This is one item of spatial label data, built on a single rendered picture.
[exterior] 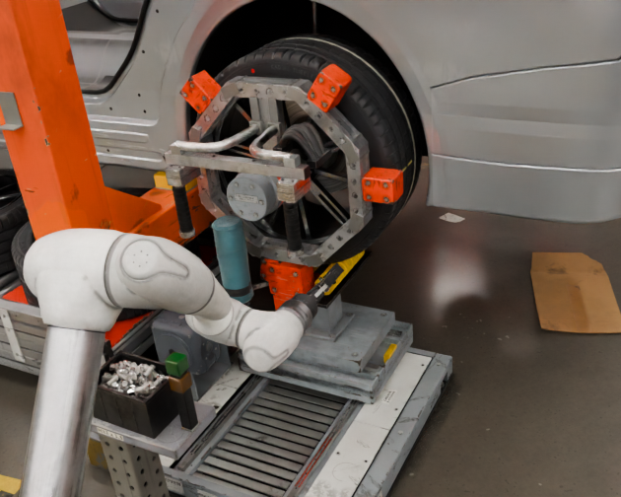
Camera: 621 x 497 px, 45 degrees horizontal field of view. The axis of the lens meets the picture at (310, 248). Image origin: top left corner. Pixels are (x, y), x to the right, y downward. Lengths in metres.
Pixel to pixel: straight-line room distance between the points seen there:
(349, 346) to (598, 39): 1.20
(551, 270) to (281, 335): 1.74
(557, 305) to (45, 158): 1.95
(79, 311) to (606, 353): 1.99
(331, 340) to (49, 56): 1.21
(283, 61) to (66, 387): 1.10
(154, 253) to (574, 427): 1.64
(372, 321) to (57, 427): 1.43
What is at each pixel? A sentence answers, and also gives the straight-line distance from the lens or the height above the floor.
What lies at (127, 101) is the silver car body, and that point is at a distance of 2.59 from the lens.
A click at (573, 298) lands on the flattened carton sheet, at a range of 3.12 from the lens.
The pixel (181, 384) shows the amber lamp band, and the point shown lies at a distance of 1.80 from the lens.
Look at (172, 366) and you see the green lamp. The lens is 1.77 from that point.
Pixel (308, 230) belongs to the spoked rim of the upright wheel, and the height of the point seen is 0.64.
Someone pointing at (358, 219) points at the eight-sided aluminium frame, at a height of 0.76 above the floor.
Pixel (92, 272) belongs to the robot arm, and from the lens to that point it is 1.33.
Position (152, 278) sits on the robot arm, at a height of 1.08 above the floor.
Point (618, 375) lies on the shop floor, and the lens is 2.77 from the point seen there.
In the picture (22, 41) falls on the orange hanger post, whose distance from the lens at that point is 2.00.
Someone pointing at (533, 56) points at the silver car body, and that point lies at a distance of 1.91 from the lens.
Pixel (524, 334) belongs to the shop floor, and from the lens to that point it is 2.91.
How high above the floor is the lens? 1.68
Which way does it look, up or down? 29 degrees down
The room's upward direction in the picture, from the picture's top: 6 degrees counter-clockwise
